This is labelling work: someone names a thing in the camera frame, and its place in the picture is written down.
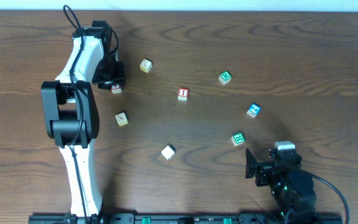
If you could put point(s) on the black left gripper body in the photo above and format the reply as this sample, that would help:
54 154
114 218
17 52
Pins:
111 78

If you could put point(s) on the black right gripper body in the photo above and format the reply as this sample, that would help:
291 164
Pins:
262 171

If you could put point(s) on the red letter A block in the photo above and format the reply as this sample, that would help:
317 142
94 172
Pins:
116 89

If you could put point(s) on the red letter I block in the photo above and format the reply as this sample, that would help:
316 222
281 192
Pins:
183 94

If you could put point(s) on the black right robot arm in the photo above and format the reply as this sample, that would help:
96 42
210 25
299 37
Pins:
291 188

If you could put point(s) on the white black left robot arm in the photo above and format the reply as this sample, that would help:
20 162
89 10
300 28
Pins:
72 118

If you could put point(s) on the green R block near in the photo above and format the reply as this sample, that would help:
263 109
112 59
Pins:
238 139

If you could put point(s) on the green r block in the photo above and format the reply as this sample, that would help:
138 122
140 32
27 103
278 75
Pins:
225 77
238 139

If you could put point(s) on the yellow picture block far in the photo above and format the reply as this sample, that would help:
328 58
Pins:
145 65

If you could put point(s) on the yellow picture block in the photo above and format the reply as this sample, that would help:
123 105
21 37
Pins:
121 119
145 65

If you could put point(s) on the yellow picture block near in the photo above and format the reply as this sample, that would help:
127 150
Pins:
121 119

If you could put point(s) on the blue number 2 block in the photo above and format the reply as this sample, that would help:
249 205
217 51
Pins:
253 110

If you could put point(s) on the plain white wooden block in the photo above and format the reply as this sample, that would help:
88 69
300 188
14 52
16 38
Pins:
168 152

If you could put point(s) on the green R block far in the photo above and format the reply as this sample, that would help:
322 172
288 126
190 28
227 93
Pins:
225 77

